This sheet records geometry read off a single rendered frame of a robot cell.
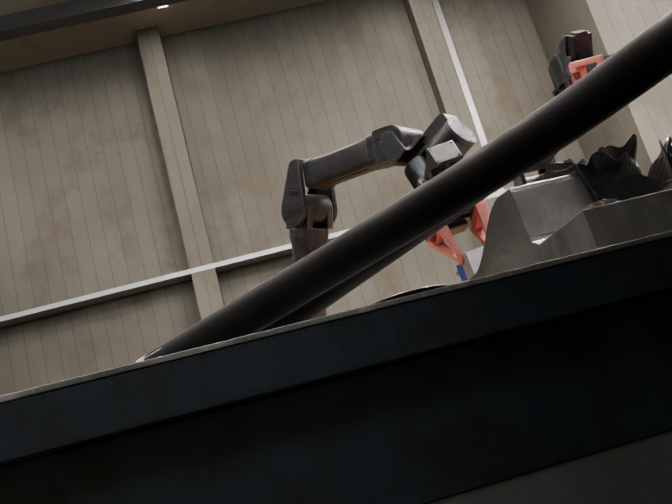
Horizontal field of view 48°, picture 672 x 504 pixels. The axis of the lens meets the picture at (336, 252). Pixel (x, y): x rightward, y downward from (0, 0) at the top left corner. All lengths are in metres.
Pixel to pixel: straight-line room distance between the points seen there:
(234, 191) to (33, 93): 3.08
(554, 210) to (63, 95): 10.43
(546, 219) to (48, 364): 9.40
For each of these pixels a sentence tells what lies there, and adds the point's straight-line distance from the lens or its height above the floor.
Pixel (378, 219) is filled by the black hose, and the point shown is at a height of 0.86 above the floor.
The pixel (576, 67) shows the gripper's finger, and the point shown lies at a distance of 1.37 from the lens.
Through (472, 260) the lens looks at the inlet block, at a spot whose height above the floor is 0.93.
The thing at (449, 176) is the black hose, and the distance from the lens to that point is 0.51.
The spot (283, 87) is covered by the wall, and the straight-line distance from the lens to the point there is 10.64.
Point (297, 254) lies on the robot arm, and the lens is 1.44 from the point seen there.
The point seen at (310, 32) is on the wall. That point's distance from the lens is 11.05.
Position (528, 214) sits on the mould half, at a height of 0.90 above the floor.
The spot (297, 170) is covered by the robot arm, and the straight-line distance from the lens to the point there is 1.42.
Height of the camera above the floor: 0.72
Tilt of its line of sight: 14 degrees up
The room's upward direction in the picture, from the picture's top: 16 degrees counter-clockwise
